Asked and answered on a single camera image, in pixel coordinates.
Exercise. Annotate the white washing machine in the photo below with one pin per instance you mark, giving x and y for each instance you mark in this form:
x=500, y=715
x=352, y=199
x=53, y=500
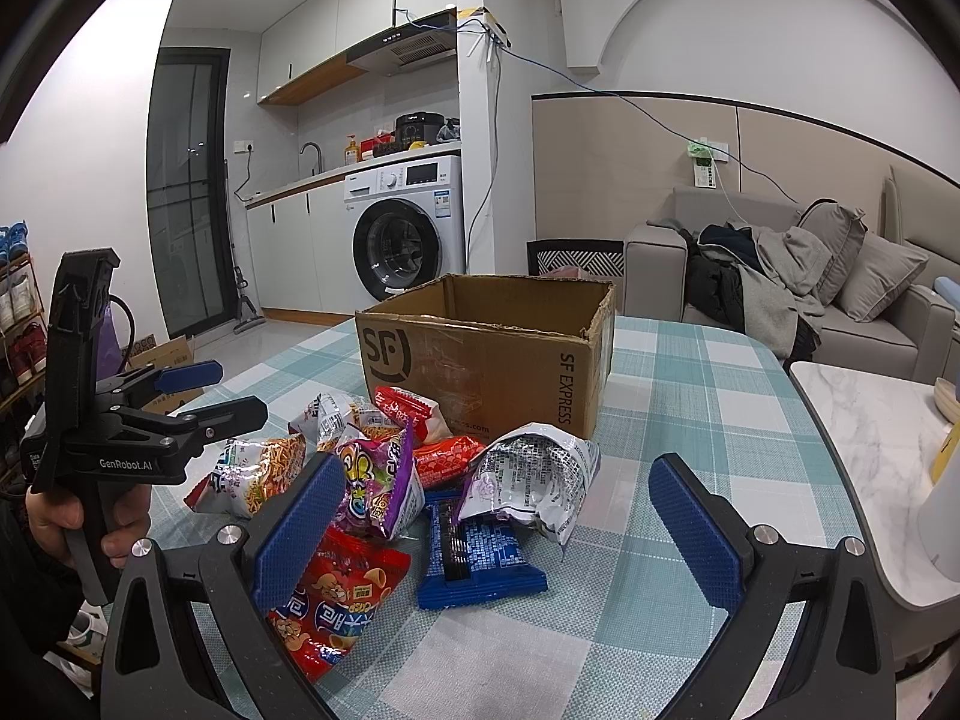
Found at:
x=405, y=226

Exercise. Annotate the blue cookie pack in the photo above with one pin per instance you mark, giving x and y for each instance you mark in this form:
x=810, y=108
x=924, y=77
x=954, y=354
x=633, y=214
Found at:
x=473, y=561

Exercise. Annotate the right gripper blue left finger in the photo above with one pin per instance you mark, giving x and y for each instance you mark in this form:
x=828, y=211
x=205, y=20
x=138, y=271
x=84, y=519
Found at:
x=248, y=571

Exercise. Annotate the white marble side table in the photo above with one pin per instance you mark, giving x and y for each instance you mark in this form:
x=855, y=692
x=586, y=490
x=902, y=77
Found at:
x=886, y=433

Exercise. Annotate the kitchen faucet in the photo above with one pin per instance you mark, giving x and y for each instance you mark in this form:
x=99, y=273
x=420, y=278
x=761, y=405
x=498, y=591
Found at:
x=316, y=160

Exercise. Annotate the range hood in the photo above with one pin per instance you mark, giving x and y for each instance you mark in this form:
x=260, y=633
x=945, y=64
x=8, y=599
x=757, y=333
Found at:
x=419, y=44

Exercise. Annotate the black patterned basket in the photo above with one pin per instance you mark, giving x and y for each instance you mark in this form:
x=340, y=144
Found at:
x=598, y=258

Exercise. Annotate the dark glass door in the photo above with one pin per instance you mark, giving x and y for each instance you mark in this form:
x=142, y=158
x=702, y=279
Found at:
x=186, y=203

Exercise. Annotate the white wall socket panel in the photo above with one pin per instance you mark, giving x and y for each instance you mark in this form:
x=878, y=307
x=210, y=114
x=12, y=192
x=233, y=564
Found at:
x=706, y=156

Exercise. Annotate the person's left hand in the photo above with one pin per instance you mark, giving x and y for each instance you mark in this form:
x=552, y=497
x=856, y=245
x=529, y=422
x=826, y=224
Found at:
x=52, y=515

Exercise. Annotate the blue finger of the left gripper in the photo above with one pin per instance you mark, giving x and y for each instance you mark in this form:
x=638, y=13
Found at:
x=187, y=377
x=202, y=427

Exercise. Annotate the shoe rack with shoes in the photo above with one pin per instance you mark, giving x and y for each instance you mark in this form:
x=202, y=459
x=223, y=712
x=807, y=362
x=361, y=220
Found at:
x=22, y=319

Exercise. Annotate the purple candy bag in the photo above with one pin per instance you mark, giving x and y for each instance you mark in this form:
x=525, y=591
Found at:
x=383, y=492

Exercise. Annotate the grey cushion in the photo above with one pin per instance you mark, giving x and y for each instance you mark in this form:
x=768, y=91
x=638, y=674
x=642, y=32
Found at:
x=882, y=272

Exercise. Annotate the red cone snack bag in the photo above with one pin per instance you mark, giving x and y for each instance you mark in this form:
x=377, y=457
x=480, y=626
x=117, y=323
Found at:
x=347, y=580

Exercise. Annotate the black rice cooker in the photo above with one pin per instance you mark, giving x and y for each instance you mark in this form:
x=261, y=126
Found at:
x=421, y=126

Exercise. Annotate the pile of grey clothes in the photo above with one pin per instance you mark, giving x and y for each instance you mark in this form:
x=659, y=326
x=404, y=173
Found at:
x=756, y=281

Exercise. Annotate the red snack packet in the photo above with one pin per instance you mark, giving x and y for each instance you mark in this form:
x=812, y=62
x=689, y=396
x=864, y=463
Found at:
x=447, y=460

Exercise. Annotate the white silver snack bag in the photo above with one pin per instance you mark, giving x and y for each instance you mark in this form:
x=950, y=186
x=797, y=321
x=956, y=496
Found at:
x=537, y=476

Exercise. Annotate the teal plaid tablecloth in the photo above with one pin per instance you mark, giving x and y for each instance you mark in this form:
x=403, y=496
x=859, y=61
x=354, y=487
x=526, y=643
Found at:
x=622, y=622

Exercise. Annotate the orange noodle snack bag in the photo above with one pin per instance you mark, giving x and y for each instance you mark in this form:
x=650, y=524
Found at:
x=248, y=472

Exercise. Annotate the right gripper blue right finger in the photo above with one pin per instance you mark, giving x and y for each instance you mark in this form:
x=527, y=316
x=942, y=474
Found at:
x=734, y=575

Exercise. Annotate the red white snack pack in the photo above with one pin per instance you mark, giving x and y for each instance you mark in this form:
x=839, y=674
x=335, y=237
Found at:
x=421, y=416

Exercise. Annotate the brown SF cardboard box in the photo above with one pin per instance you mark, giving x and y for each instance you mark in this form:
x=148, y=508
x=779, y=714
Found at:
x=496, y=351

